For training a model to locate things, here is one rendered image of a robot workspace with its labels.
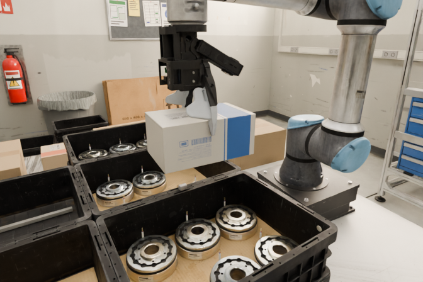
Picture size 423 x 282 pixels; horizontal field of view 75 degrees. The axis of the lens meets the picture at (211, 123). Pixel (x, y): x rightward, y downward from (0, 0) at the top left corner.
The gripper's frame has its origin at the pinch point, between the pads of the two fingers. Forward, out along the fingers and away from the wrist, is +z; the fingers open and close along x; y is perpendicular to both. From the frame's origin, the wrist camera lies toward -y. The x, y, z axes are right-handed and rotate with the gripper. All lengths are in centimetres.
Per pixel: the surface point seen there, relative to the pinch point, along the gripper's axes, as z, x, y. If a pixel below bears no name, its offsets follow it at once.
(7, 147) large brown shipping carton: 21, -67, 46
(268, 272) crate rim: 17.7, 23.9, -0.2
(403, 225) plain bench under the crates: 41, 12, -66
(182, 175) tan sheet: 27.9, -30.2, -6.9
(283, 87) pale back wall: 61, -281, -279
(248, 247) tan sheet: 27.8, 8.7, -7.4
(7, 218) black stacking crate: 28, -29, 43
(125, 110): 69, -293, -35
